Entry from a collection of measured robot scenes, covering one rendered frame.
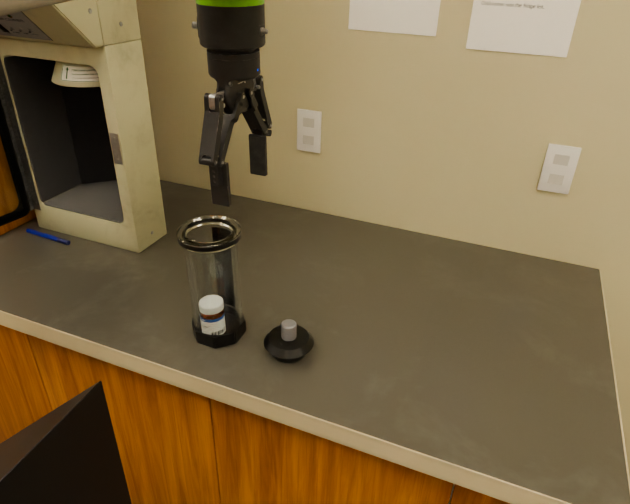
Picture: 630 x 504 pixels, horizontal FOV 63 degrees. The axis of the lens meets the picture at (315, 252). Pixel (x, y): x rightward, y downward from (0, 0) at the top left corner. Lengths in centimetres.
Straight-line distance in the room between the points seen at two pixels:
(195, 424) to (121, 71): 73
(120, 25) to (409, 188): 78
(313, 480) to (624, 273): 90
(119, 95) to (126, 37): 12
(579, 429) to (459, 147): 70
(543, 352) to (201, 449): 70
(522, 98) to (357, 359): 70
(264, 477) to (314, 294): 38
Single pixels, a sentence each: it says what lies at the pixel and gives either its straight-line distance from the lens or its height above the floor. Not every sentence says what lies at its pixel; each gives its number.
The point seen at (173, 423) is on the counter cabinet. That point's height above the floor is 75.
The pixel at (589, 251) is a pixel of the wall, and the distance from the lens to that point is 143.
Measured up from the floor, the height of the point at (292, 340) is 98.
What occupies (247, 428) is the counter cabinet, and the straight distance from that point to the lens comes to 102.
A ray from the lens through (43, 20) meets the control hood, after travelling 115.
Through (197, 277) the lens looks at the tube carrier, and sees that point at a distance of 91.
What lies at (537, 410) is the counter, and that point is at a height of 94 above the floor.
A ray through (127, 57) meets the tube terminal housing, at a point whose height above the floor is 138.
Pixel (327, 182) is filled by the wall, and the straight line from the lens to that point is 147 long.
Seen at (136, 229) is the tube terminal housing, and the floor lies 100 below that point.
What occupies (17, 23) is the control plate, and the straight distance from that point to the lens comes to 121.
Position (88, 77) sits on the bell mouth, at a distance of 126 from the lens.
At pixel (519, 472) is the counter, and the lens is 87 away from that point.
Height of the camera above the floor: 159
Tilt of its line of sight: 30 degrees down
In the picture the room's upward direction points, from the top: 2 degrees clockwise
